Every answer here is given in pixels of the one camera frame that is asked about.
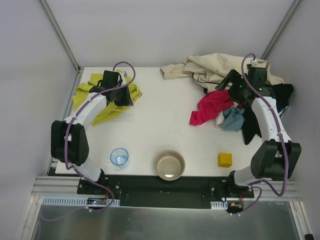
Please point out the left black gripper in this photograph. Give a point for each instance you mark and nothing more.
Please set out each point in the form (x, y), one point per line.
(124, 97)

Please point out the beige ceramic bowl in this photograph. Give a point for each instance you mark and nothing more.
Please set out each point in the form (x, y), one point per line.
(169, 165)

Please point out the white cable duct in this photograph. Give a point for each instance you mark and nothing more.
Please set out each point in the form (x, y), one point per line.
(218, 205)
(79, 201)

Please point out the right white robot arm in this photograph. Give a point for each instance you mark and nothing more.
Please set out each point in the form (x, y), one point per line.
(275, 160)

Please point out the left aluminium frame post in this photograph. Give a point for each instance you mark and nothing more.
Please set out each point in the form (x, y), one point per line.
(59, 34)

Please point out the right aluminium frame post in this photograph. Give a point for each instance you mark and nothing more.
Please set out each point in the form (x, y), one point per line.
(284, 23)

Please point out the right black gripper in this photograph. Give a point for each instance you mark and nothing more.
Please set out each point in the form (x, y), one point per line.
(230, 81)

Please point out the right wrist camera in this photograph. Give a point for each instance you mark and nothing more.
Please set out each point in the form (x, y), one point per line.
(257, 77)

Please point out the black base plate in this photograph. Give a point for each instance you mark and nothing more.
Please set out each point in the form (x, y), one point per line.
(187, 192)

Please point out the aluminium frame post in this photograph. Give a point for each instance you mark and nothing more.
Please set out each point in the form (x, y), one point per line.
(59, 34)
(284, 23)

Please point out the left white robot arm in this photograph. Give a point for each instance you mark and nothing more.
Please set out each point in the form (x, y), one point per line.
(69, 142)

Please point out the clear blue plastic cup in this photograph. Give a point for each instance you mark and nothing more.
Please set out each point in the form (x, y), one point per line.
(119, 157)

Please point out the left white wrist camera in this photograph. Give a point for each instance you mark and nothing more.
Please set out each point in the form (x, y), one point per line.
(123, 78)

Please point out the right white cable duct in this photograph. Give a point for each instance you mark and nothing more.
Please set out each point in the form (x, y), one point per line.
(218, 205)

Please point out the beige cloth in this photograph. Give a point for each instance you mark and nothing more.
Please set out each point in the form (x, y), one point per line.
(211, 69)

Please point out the white cloth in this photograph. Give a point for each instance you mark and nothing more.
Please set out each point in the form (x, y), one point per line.
(219, 120)

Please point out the left white cable duct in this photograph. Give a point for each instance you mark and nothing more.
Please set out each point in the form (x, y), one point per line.
(79, 201)

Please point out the black cloth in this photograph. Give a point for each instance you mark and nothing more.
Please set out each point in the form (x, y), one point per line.
(250, 127)

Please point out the pink red cloth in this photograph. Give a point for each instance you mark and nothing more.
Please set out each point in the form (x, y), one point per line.
(210, 106)

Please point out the light blue cloth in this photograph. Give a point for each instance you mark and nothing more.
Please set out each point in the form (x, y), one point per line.
(233, 119)

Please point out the yellow cube block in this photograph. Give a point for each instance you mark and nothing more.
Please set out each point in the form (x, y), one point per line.
(225, 160)

